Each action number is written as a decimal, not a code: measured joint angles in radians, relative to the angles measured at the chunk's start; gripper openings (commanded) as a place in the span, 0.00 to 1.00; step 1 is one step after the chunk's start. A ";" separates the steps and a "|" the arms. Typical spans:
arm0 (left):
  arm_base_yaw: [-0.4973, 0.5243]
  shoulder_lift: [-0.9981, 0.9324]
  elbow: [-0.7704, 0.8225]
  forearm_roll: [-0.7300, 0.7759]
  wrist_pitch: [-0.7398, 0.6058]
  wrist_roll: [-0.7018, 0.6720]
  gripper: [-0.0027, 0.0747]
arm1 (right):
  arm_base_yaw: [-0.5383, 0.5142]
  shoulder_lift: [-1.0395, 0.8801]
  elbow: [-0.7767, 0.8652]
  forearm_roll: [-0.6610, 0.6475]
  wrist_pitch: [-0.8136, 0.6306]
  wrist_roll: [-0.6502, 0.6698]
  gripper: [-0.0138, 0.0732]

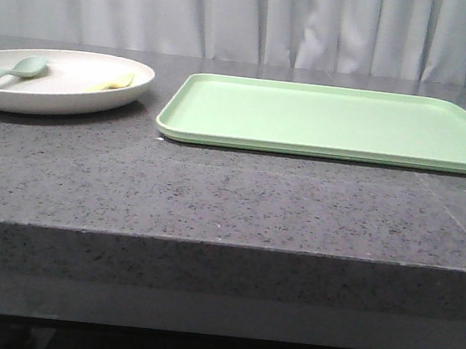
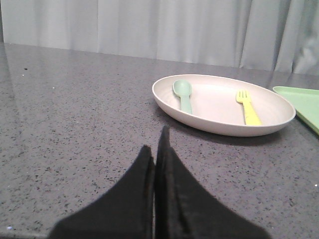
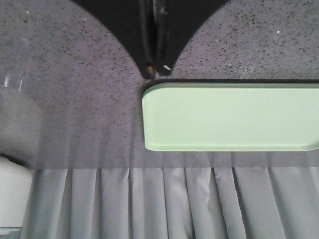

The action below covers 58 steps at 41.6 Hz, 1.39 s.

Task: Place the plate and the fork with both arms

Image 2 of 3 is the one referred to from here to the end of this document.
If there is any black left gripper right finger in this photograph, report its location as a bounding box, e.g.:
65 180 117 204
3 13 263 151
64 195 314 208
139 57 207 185
155 125 252 239

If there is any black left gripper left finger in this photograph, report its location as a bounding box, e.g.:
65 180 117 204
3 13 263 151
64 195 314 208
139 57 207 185
48 145 154 239

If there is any light green tray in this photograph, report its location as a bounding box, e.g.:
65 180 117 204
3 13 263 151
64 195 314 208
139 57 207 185
273 86 319 134

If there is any white pleated curtain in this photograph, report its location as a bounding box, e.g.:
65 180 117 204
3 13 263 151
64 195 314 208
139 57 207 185
0 0 319 75

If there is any beige round plate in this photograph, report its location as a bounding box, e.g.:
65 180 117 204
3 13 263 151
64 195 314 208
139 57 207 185
152 74 296 137

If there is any pale green plastic spoon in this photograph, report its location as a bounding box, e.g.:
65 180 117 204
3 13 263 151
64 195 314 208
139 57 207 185
172 80 192 114

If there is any yellow plastic fork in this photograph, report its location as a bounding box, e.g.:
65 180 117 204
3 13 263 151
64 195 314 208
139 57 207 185
236 90 262 125

